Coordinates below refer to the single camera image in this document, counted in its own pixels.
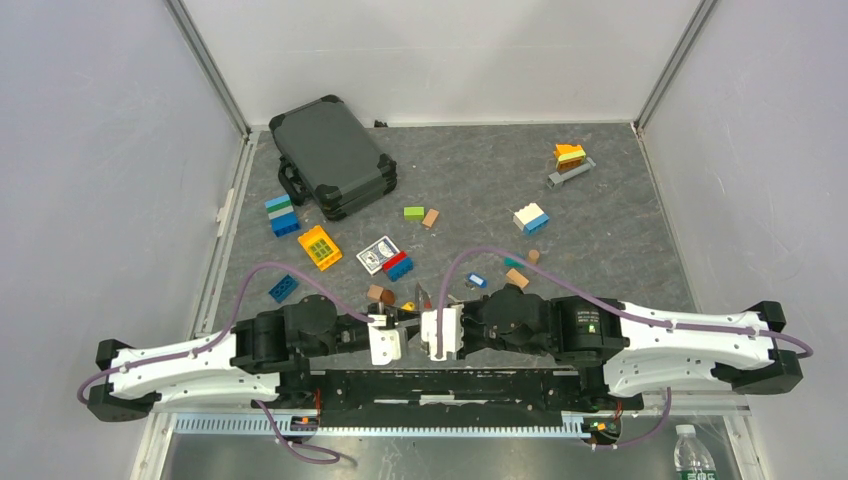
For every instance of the light wooden block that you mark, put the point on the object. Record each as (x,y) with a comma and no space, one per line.
(375,293)

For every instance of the tan wooden block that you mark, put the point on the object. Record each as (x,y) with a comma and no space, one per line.
(430,218)

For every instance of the brown wooden cylinder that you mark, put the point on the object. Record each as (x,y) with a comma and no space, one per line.
(387,297)

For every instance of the playing card box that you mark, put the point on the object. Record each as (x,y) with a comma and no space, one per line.
(373,257)

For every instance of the white blue lego block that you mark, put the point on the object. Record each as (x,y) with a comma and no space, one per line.
(530,219)

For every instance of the orange wooden block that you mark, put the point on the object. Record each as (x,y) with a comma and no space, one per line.
(516,278)

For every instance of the green lego brick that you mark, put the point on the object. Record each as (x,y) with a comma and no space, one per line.
(414,213)

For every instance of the yellow lego plate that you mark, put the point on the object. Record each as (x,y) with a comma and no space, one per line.
(320,247)

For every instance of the blue green white lego stack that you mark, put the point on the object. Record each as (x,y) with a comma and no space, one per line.
(282,217)

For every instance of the plastic water bottle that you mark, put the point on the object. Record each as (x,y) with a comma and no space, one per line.
(692,459)

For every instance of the blue key tag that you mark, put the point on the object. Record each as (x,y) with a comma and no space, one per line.
(474,280)

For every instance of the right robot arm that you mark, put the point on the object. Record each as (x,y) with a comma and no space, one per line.
(622,349)

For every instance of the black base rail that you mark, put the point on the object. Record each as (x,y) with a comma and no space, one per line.
(461,398)

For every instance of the blue lego brick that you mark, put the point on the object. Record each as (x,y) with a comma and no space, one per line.
(283,288)

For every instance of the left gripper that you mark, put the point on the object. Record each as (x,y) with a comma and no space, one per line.
(393,312)

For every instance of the black hard case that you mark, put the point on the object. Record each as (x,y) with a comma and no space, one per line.
(327,155)

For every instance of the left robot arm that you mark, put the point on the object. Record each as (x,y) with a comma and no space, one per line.
(262,361)

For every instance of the red blue lego block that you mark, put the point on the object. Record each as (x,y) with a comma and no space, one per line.
(398,266)

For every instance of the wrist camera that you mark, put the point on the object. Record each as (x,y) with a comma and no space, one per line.
(387,341)
(443,340)

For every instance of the metal keyring plate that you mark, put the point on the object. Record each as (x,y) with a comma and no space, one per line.
(423,300)

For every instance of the teal wooden block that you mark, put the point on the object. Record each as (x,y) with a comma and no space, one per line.
(512,263)

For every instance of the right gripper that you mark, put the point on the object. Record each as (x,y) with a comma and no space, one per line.
(468,346)

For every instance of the grey lego piece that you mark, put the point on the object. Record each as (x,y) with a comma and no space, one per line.
(557,179)

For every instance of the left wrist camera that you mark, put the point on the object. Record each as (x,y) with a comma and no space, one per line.
(387,341)

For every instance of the white cable duct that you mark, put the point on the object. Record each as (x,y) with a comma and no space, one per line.
(257,424)

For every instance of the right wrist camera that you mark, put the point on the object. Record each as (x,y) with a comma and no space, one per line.
(443,340)

